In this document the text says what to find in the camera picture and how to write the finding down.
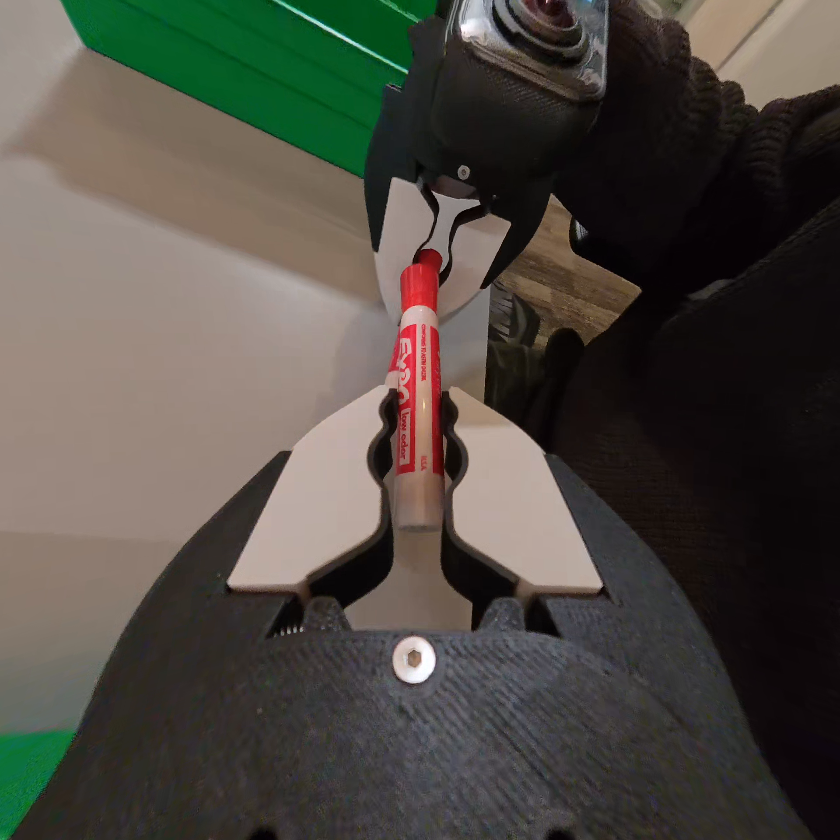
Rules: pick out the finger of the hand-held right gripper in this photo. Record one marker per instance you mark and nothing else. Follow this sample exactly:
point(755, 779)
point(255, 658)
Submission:
point(479, 256)
point(397, 223)

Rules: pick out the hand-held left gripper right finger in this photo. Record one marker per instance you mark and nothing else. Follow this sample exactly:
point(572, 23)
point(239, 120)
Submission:
point(525, 518)

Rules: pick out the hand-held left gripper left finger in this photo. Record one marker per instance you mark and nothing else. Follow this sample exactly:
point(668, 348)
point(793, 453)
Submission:
point(308, 518)

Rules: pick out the red dry-erase marker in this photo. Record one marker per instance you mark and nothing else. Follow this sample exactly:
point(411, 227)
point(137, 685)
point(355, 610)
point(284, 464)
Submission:
point(420, 394)

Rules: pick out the green plastic bin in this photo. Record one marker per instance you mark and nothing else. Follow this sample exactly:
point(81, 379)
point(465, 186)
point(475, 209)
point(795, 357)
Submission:
point(29, 781)
point(262, 65)

